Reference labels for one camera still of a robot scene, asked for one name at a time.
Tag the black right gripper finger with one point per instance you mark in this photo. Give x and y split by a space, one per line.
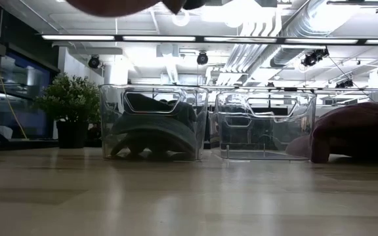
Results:
194 4

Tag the maroon baseball cap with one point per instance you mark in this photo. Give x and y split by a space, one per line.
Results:
110 7
356 131

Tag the dark grey baseball cap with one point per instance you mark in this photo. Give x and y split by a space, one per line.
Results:
156 131

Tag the black ceiling spotlight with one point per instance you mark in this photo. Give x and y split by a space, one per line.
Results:
312 58
94 62
202 58

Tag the clear plastic bin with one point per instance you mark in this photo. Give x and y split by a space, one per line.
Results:
202 131
310 131

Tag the small potted green plant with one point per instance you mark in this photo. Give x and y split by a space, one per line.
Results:
69 101

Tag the black overhead frame bar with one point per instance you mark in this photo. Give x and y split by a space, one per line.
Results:
200 38

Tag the silver ceiling air duct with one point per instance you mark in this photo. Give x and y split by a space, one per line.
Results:
294 36

